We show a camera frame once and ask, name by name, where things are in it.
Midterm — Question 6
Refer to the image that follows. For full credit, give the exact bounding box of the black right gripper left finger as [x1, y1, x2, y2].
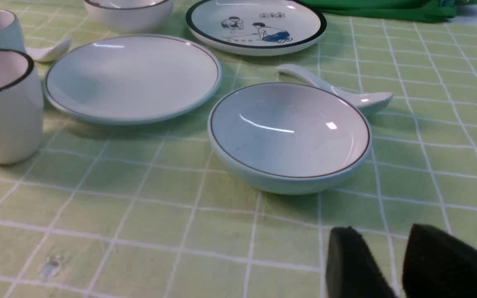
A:
[326, 226, 396, 298]

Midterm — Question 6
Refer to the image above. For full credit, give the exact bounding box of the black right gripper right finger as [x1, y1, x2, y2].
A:
[402, 224, 477, 298]

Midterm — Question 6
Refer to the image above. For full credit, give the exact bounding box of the pale blue shallow bowl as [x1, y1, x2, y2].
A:
[207, 82, 373, 195]

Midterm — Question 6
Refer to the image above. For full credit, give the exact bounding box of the plain white ceramic spoon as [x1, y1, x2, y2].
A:
[277, 64, 394, 116]

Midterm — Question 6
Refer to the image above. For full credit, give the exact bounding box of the green checkered tablecloth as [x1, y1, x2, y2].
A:
[0, 14, 477, 298]

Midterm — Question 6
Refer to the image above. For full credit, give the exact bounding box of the green backdrop cloth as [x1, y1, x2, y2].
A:
[303, 0, 477, 23]

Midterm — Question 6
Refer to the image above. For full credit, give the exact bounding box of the white plate with children drawing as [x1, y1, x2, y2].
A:
[185, 0, 327, 57]

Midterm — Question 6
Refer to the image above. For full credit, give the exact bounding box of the pale blue large plate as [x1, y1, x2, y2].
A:
[42, 34, 223, 126]

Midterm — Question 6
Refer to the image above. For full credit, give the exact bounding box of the white bowl black rim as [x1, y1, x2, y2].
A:
[83, 0, 174, 34]

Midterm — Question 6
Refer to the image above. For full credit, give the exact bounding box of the white cup black rim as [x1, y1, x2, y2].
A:
[0, 49, 44, 164]

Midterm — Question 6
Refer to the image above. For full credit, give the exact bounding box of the white spoon with printed handle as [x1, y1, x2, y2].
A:
[25, 37, 72, 63]

